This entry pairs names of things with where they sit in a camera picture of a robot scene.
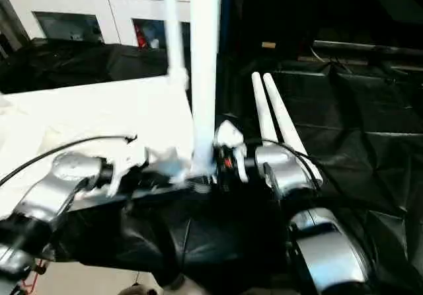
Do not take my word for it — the white plastic table leg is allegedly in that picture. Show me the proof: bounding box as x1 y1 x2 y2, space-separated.
250 71 280 148
262 72 325 185
188 0 223 179
161 0 190 92

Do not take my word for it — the black work mat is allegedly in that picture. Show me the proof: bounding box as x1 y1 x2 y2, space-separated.
0 38 423 295

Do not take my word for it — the dark low shelf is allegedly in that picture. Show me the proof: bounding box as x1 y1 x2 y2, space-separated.
311 40 423 60

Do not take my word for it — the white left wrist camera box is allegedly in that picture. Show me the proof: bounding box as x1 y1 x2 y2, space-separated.
98 139 150 198

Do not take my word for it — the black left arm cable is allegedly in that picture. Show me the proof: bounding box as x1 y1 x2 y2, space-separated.
0 134 138 187

